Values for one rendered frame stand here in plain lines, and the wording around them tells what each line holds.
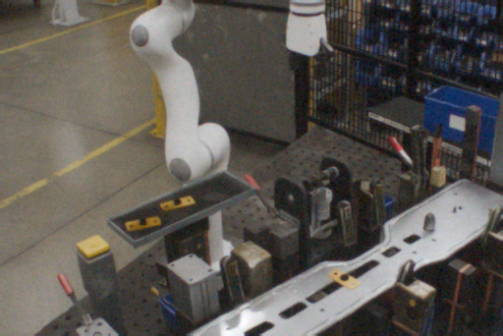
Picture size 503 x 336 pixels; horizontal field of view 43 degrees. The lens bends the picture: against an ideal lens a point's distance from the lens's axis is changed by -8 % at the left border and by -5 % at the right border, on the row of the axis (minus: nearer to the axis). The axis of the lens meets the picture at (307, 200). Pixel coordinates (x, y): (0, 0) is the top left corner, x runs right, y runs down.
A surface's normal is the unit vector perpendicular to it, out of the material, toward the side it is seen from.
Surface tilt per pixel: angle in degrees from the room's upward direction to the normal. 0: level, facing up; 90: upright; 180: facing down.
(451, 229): 0
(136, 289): 0
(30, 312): 0
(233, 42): 89
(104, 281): 90
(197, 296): 90
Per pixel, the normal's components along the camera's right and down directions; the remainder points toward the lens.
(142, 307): 0.00, -0.86
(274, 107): -0.51, 0.40
